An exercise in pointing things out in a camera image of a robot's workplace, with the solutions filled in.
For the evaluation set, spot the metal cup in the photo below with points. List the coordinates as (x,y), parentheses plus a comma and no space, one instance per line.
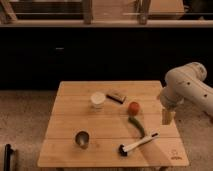
(82,139)

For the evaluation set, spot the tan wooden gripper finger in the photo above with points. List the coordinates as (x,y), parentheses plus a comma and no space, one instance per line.
(167,116)

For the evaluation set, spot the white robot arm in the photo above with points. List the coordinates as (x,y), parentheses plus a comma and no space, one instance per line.
(185,82)

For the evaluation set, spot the black object on floor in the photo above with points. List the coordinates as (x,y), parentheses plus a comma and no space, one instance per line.
(8,151)

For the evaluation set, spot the wooden table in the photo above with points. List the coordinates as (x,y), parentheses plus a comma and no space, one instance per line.
(108,128)

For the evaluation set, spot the black rectangular sponge block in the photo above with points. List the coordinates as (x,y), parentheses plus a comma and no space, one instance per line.
(116,96)

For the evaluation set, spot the wooden shelf rail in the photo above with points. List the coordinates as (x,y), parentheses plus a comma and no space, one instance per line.
(106,13)

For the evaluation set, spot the white black dish brush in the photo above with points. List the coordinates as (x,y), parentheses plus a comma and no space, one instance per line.
(125,149)

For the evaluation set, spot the red tomato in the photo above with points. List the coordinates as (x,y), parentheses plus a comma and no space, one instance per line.
(133,108)

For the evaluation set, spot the green chili pepper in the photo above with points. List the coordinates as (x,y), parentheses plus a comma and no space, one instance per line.
(137,124)

